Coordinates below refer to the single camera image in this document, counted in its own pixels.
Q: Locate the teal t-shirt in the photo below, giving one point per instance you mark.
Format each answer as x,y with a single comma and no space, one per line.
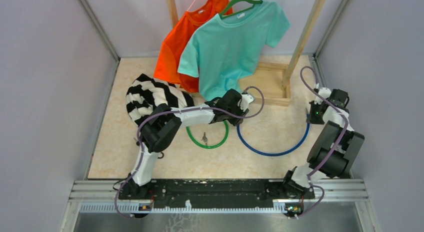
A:
226,49

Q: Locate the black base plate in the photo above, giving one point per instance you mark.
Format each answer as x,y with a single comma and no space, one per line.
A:
211,193

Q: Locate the aluminium rail frame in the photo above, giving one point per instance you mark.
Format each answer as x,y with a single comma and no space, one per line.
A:
102,196

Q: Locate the orange t-shirt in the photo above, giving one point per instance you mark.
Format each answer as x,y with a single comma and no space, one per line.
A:
173,45

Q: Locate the orange padlock with keys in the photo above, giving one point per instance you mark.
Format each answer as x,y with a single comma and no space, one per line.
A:
160,155

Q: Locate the green cable lock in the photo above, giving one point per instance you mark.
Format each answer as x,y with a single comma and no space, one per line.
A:
197,143

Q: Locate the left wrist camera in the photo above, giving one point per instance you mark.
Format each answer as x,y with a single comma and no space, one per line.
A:
246,99

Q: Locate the green lock keys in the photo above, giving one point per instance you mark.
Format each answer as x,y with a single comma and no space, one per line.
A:
205,139

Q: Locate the blue cable lock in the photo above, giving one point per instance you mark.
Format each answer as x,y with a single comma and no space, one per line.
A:
274,154

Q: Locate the black white striped garment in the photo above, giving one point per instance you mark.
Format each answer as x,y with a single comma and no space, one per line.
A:
147,93

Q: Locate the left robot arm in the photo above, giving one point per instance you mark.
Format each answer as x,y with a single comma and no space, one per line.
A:
157,132

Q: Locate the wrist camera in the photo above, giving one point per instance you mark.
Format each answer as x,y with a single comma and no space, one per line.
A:
323,93
246,99

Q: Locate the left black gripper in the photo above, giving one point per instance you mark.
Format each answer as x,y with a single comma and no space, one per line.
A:
237,121

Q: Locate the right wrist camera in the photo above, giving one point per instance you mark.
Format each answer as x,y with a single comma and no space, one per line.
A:
323,93

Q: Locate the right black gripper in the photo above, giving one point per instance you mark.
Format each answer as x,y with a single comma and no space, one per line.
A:
312,120

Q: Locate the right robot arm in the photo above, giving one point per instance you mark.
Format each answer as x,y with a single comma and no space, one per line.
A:
335,149

